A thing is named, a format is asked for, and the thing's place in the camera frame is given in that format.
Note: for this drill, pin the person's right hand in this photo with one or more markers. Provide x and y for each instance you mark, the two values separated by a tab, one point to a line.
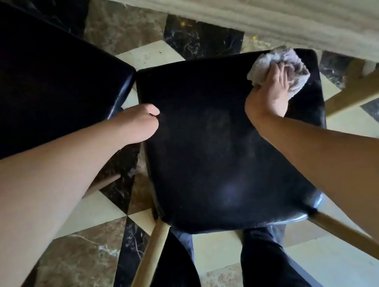
268	102

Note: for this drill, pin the person's left hand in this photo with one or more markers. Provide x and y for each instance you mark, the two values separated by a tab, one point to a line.
137	127

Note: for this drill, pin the person's right thumb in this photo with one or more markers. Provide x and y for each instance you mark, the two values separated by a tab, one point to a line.
253	95

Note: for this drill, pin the person's left thumb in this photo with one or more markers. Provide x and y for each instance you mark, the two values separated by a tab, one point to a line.
149	110

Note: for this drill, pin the white grey cloth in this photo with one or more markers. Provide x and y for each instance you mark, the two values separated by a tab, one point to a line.
292	65

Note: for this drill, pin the black cushioned wooden chair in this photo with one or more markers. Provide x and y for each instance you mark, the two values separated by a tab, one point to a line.
213	152
26	86

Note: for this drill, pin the person's right forearm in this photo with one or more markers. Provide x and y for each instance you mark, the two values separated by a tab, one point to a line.
356	178

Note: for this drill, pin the person's left forearm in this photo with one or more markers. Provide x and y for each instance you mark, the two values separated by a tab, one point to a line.
38	197

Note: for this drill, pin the light wooden table leg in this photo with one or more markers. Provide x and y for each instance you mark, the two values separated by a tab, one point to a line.
366	88

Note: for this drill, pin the person's dark trousers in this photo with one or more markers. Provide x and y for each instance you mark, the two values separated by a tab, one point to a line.
270	269

